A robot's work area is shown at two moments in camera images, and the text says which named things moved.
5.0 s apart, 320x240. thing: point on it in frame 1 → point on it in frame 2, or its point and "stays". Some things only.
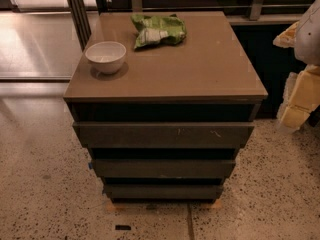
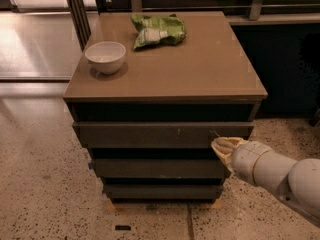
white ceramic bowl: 106,57 stays
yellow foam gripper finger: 301,93 → 261,165
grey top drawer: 163,135 stays
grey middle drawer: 160,168 stays
